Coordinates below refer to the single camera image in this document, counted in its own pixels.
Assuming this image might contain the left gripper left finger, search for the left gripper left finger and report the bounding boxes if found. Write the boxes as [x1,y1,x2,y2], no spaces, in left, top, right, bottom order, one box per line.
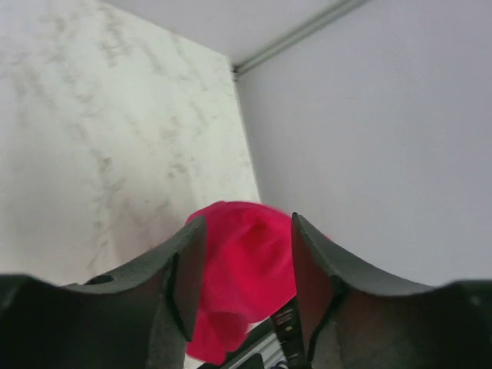
[1,218,207,368]

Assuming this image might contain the crimson red t shirt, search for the crimson red t shirt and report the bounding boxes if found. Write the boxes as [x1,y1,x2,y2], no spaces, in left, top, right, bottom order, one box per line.
[187,201,297,365]

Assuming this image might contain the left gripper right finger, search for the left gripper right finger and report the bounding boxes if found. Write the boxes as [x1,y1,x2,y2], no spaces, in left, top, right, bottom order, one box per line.
[291,214,491,368]

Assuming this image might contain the right aluminium frame post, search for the right aluminium frame post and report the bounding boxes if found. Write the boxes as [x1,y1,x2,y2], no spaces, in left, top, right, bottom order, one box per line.
[231,0,369,81]

